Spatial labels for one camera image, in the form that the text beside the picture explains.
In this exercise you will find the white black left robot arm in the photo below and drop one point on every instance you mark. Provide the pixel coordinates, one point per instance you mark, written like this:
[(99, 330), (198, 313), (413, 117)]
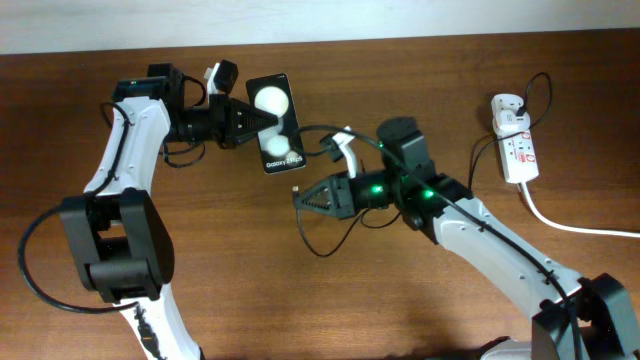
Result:
[(120, 246)]

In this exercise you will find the white usb charger adapter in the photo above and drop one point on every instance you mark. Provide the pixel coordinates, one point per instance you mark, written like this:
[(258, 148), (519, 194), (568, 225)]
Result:
[(507, 122)]

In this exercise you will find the white power strip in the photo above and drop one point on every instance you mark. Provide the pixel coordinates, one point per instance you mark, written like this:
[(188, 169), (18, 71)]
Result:
[(518, 158)]

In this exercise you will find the black smartphone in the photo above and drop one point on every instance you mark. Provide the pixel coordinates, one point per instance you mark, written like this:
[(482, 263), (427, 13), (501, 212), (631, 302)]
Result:
[(280, 150)]

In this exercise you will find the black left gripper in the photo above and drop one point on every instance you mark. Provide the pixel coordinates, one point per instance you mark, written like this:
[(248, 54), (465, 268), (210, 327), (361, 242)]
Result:
[(228, 124)]

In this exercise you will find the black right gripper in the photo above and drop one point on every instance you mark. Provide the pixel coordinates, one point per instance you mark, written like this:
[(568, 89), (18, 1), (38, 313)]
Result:
[(344, 202)]

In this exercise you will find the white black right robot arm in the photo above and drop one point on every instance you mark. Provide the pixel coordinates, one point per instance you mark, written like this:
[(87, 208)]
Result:
[(572, 317)]

